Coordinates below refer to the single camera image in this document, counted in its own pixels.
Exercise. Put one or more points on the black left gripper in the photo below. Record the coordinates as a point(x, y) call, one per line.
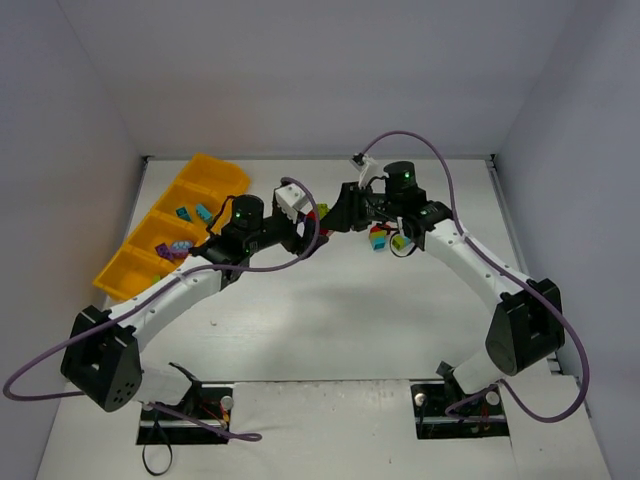
point(292, 232)

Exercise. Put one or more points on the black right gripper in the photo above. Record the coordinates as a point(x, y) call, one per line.
point(353, 207)

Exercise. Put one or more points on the green long lego brick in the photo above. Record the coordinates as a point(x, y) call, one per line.
point(323, 209)

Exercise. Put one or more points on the rainbow curved lego stack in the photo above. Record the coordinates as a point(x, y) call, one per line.
point(378, 237)

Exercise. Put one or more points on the green blue red lego stack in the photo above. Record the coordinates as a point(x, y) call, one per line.
point(399, 242)

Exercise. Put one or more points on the teal rounded lego brick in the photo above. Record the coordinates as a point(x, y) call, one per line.
point(203, 213)

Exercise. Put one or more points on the pink purple lego piece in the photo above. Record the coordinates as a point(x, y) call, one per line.
point(180, 249)

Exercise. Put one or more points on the purple small lego cube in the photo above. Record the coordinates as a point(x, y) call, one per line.
point(164, 252)

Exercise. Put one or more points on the red lego brick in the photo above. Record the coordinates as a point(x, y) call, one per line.
point(314, 218)

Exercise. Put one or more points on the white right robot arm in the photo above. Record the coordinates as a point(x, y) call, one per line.
point(522, 329)

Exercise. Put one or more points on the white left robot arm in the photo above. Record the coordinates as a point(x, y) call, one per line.
point(103, 358)

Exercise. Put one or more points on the yellow divided plastic tray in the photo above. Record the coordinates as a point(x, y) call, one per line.
point(203, 180)

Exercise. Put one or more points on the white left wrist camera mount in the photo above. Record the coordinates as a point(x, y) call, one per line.
point(291, 199)

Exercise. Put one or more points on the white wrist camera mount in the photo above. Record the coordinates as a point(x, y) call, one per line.
point(291, 199)
point(367, 168)

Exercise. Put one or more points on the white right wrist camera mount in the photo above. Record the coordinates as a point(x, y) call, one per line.
point(367, 168)

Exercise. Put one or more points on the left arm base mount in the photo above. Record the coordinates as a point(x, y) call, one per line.
point(154, 427)

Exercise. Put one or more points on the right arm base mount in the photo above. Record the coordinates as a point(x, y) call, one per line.
point(441, 412)

